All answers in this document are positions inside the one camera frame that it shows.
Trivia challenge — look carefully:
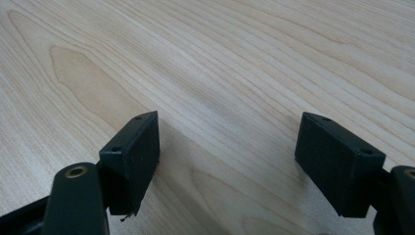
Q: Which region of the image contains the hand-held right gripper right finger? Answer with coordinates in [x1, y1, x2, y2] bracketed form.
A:
[294, 111, 415, 235]

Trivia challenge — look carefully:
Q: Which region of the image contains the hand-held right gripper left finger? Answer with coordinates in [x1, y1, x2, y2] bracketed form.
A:
[41, 110, 161, 235]

